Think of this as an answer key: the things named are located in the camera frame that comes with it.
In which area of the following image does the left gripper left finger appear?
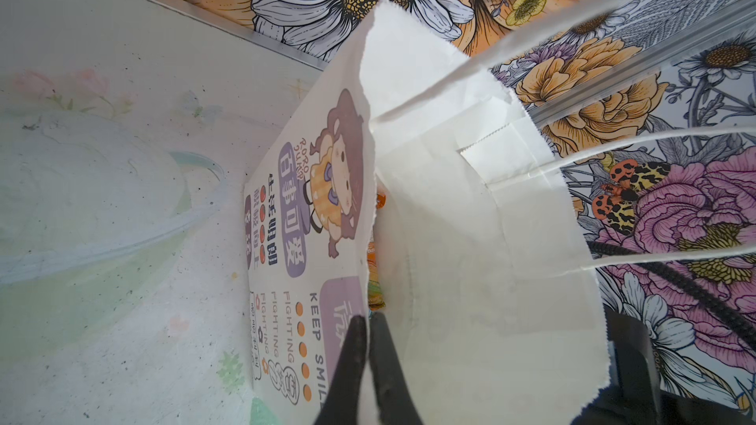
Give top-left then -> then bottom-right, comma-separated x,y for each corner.
315,316 -> 368,425

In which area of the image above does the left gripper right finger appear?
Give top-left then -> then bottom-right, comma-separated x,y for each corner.
368,312 -> 422,425

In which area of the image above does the orange snack bag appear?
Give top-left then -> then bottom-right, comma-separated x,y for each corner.
365,188 -> 388,311

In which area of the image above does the white paper bag with print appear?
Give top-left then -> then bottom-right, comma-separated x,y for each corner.
244,0 -> 755,424

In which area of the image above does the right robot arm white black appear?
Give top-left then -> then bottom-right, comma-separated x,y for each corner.
572,307 -> 751,425

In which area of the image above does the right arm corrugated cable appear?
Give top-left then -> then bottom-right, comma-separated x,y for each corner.
587,240 -> 756,352

